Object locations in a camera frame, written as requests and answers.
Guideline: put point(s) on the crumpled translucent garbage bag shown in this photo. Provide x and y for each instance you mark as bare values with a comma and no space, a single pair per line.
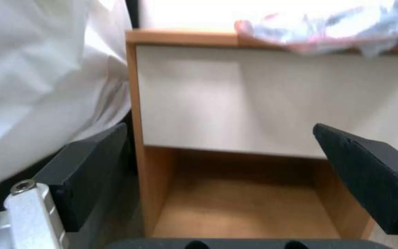
330,26

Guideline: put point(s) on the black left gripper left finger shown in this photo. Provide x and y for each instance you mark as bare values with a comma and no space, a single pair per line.
81,179

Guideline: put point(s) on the wooden bedside cabinet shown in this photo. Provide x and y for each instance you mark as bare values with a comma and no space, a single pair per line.
254,103

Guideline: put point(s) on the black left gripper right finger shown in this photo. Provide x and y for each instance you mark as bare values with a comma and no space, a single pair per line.
365,176

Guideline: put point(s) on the white bed sheet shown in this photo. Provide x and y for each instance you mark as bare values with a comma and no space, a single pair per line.
40,77

